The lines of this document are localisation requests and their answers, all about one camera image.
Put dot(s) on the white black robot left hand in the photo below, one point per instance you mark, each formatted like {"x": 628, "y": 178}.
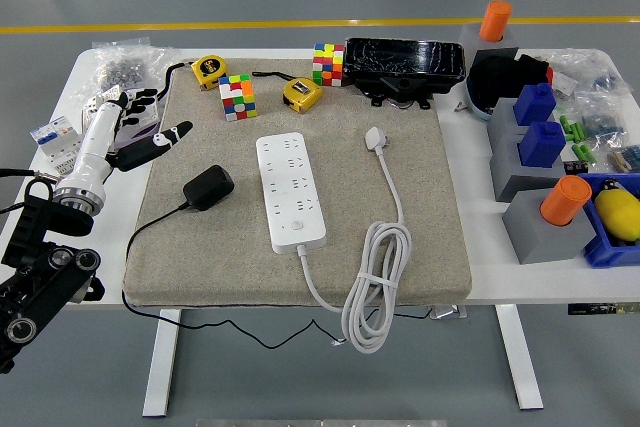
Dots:
{"x": 95, "y": 147}

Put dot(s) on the black power adapter plug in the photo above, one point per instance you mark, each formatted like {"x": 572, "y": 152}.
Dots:
{"x": 207, "y": 187}

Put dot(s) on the white power strip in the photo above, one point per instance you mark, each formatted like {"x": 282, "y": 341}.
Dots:
{"x": 287, "y": 187}

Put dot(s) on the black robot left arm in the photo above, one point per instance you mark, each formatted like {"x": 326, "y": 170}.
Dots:
{"x": 35, "y": 277}

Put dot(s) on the small black circuit board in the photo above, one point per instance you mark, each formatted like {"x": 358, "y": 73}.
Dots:
{"x": 577, "y": 167}

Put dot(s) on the purple tape roll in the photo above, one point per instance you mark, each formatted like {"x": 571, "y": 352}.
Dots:
{"x": 132, "y": 134}

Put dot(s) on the white blue circuit breaker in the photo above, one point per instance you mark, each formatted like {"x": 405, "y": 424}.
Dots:
{"x": 50, "y": 137}

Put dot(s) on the clear bag of metal screws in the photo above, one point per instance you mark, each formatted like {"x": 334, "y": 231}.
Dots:
{"x": 120, "y": 69}

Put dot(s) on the yellow tape measure black label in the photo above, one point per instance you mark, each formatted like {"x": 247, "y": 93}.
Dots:
{"x": 209, "y": 69}

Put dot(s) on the puzzle cube large cells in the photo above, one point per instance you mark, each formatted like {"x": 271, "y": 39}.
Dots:
{"x": 237, "y": 97}

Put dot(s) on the yellow tape measure clear window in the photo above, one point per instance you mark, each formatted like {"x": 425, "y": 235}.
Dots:
{"x": 301, "y": 94}

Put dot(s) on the white table leg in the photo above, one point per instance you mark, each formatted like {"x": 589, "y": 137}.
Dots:
{"x": 162, "y": 362}
{"x": 520, "y": 357}

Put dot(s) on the puzzle cube small cells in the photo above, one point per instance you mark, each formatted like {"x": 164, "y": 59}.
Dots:
{"x": 328, "y": 64}

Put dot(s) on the grey-brown mat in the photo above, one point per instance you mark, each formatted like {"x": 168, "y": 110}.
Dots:
{"x": 350, "y": 197}

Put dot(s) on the pale blue-rimmed bowl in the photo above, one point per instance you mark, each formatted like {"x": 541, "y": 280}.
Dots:
{"x": 475, "y": 99}

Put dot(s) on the grey block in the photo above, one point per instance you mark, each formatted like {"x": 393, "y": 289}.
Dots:
{"x": 510, "y": 172}
{"x": 547, "y": 242}
{"x": 500, "y": 122}
{"x": 470, "y": 37}

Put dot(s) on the black cloth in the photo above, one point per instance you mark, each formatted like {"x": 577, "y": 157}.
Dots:
{"x": 495, "y": 79}

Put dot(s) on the orange cylinder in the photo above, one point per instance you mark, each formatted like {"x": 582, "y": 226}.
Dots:
{"x": 565, "y": 199}
{"x": 495, "y": 19}

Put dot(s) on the blue block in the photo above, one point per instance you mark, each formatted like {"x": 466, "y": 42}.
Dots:
{"x": 541, "y": 144}
{"x": 534, "y": 104}

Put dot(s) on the green cylinder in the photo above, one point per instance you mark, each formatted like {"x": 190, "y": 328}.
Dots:
{"x": 580, "y": 151}
{"x": 591, "y": 155}
{"x": 576, "y": 132}
{"x": 565, "y": 124}

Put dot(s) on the clear bag with white label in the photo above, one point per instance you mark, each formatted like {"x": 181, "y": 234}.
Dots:
{"x": 565, "y": 79}

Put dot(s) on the clear bag of blue parts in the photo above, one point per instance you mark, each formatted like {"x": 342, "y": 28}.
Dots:
{"x": 602, "y": 123}
{"x": 602, "y": 81}

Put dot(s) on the blue plastic bin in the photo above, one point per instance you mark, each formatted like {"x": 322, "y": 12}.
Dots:
{"x": 607, "y": 252}

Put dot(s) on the yellow oval object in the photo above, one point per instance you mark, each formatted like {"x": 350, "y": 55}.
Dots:
{"x": 620, "y": 212}

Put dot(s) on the black strip under table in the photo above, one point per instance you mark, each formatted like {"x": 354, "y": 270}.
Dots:
{"x": 602, "y": 308}

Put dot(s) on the clear bag of striped parts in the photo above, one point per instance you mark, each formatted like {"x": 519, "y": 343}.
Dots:
{"x": 627, "y": 157}

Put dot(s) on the metal bracket under table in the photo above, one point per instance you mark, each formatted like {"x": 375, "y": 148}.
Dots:
{"x": 447, "y": 312}

